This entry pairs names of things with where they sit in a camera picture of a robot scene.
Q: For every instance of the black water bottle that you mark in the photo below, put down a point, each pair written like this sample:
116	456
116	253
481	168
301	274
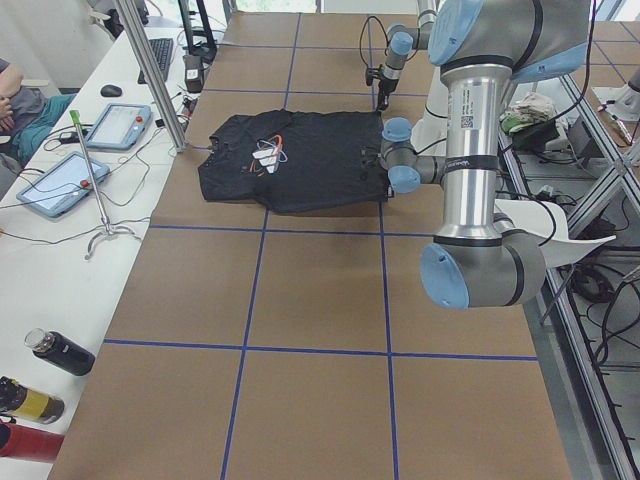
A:
58	350

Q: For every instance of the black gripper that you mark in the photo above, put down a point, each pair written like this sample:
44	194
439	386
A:
384	89
387	190

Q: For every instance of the black graphic t-shirt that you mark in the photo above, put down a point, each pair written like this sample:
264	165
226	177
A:
292	162

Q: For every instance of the blue teach pendant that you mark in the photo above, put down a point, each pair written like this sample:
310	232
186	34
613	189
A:
119	127
59	189

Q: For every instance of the white curved plastic sheet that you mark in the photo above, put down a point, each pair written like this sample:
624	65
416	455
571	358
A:
547	220

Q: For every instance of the seated person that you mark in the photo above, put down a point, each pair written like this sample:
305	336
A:
27	116

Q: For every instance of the black computer mouse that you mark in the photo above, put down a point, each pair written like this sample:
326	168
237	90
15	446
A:
111	91

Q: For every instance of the near blue teach pendant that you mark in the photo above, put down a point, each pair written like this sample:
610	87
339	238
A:
59	189

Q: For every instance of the pile of clothes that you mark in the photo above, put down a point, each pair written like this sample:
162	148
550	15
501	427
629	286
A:
530	122

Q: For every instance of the yellow black bottle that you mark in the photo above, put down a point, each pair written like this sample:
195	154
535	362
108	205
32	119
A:
23	402

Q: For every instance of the metal stand with green tip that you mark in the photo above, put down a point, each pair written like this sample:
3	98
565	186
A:
108	231

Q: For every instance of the black power adapter box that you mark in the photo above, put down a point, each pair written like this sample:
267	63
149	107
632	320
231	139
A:
193	73

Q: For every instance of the aluminium frame post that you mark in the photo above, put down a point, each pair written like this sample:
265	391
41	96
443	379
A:
148	64

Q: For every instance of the far blue teach pendant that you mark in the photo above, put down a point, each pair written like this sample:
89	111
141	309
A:
119	127

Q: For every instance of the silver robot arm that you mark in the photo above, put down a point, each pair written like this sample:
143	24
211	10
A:
401	42
478	258

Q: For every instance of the black keyboard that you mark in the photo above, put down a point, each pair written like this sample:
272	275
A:
162	49

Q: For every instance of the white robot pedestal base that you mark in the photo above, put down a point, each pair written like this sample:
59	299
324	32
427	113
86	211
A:
429	133

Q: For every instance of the red bottle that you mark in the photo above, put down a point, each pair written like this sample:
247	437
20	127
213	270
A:
25	443

